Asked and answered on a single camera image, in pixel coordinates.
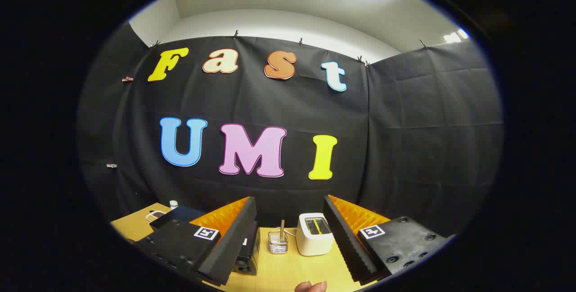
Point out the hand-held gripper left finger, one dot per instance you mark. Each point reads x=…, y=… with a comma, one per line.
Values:
x=234, y=242

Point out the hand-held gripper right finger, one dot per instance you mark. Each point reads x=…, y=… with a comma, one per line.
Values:
x=346, y=242

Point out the black toaster oven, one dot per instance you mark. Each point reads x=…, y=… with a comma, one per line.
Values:
x=180, y=214

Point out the white toaster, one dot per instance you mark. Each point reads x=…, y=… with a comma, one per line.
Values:
x=312, y=240

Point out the wooden stick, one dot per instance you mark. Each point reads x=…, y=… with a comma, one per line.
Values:
x=282, y=229

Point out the small white bottle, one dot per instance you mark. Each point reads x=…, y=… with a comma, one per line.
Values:
x=173, y=204

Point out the white tray with brown snacks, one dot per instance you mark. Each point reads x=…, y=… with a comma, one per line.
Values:
x=155, y=215

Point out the black backdrop cloth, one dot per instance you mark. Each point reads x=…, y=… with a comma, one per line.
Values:
x=270, y=103

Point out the ceiling light panel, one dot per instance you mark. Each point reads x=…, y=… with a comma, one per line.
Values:
x=455, y=36

